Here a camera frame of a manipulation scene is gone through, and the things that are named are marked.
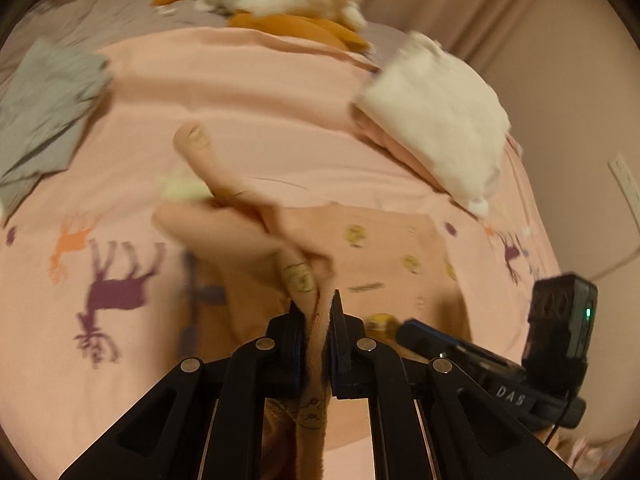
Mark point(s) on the pink cartoon print shirt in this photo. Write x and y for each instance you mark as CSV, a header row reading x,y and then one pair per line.
x,y
380,260

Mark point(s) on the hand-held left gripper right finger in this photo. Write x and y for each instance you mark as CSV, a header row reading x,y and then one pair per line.
x,y
335,345

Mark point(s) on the pink folded cloth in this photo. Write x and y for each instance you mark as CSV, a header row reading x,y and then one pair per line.
x,y
385,140

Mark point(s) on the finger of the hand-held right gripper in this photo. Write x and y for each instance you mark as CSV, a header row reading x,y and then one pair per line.
x,y
425,335

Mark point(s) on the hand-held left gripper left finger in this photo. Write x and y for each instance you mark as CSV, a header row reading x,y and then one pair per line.
x,y
299,345

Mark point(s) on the pink animal print blanket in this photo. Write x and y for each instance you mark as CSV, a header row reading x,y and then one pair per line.
x,y
250,110

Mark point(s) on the grey garment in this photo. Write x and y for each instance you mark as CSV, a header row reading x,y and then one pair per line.
x,y
45,100

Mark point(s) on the white folded cloth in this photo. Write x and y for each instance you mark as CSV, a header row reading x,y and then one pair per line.
x,y
430,110

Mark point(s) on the grey bedsheet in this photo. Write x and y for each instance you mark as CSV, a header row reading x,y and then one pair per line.
x,y
100,15

